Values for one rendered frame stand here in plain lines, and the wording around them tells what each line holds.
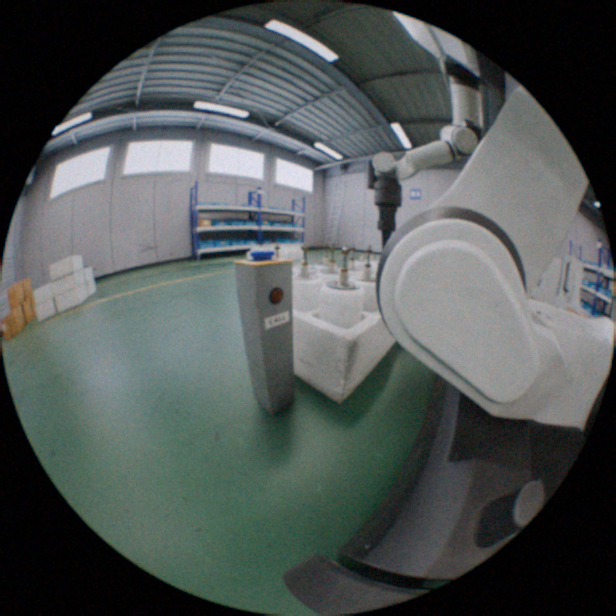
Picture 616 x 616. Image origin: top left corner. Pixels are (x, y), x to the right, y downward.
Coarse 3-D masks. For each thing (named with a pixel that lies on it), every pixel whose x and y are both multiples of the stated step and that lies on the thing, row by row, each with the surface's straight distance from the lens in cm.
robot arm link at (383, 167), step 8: (384, 152) 61; (368, 160) 66; (376, 160) 60; (384, 160) 59; (392, 160) 59; (368, 168) 65; (376, 168) 59; (384, 168) 58; (392, 168) 58; (368, 176) 64; (376, 176) 62; (384, 176) 61; (392, 176) 61; (368, 184) 63; (376, 184) 60; (384, 184) 59; (392, 184) 59; (400, 184) 61
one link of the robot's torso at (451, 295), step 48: (432, 240) 14; (480, 240) 14; (384, 288) 15; (432, 288) 13; (480, 288) 13; (432, 336) 14; (480, 336) 14; (528, 336) 15; (576, 336) 24; (480, 384) 16; (528, 384) 17; (576, 384) 28
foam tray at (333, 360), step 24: (312, 312) 42; (312, 336) 39; (336, 336) 34; (360, 336) 36; (384, 336) 53; (312, 360) 42; (336, 360) 37; (360, 360) 42; (312, 384) 47; (336, 384) 41
